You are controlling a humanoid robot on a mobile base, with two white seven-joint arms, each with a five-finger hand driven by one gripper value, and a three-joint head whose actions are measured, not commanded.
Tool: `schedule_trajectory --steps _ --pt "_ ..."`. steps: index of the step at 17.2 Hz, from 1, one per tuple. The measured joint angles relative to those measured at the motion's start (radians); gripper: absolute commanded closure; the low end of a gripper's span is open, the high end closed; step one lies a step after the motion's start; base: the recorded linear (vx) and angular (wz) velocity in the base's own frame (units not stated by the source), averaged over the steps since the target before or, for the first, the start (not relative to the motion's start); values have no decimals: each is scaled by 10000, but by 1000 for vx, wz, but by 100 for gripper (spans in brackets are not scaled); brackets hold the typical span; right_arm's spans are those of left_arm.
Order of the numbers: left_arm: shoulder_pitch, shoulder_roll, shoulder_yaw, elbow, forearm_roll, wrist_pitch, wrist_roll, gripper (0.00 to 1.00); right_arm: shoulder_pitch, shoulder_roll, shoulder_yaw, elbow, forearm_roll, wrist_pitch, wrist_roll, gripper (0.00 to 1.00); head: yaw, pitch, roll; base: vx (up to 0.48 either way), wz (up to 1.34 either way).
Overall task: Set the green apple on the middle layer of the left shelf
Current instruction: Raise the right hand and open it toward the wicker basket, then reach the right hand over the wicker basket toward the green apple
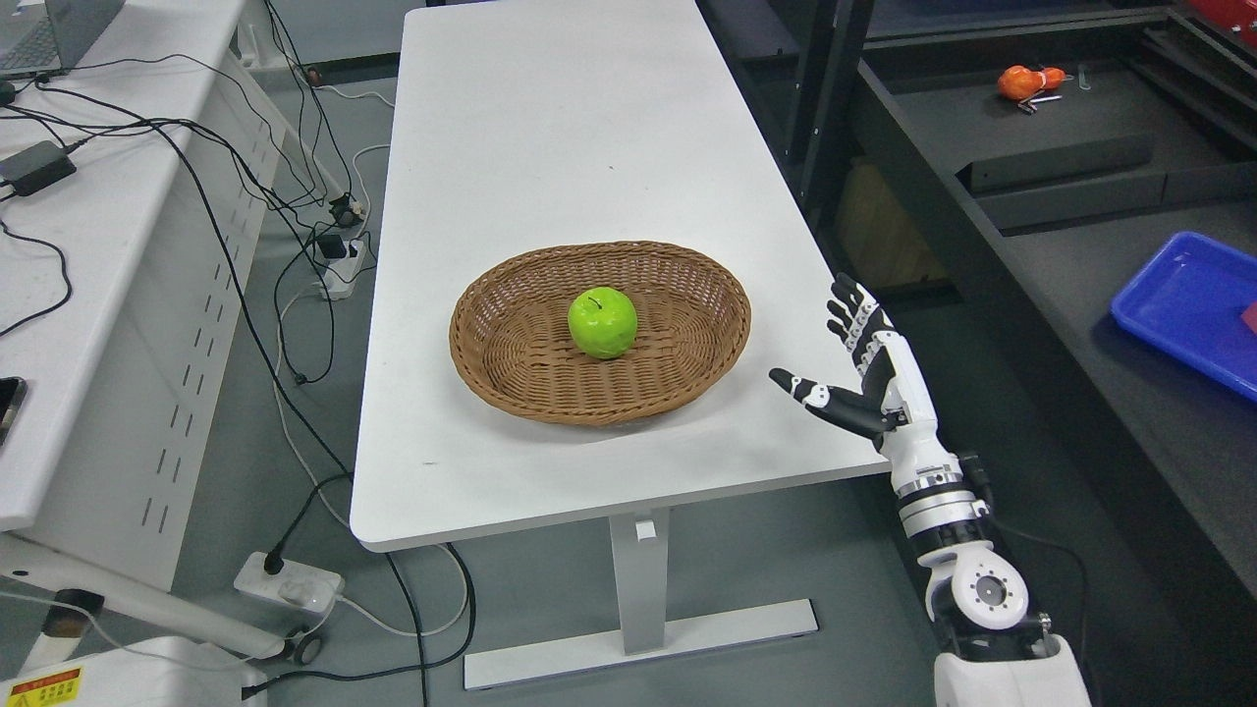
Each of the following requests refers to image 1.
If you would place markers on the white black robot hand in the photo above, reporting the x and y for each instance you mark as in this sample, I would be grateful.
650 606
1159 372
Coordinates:
893 407

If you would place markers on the green apple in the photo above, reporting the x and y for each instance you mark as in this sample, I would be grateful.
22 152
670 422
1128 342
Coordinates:
603 322

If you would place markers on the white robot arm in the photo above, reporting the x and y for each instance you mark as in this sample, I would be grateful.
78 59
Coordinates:
996 647

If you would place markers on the blue plastic tray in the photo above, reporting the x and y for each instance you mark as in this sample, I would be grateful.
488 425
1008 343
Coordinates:
1190 300

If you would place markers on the white table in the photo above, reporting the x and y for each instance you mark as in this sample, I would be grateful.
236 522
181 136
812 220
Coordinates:
526 124

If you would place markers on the orange toy fruit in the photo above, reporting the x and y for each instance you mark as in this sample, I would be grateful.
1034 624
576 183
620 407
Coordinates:
1020 83

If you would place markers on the brown wicker basket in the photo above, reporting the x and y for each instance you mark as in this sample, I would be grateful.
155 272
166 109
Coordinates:
510 340

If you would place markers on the white power strip far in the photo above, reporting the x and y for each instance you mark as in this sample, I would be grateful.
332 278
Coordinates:
340 276

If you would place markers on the white power strip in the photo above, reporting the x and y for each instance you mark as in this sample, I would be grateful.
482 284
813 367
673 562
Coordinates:
340 276
295 586

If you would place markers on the white power strip near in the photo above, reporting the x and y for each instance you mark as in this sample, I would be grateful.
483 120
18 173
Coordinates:
295 586

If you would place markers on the white side desk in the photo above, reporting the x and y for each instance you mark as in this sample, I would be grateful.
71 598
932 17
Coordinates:
122 287

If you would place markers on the black smartphone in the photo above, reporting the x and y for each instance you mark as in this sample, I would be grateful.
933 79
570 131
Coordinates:
13 392

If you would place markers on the black power adapter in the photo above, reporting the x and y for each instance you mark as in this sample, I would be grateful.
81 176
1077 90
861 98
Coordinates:
36 167

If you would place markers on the grey laptop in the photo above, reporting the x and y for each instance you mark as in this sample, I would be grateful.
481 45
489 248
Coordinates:
39 37

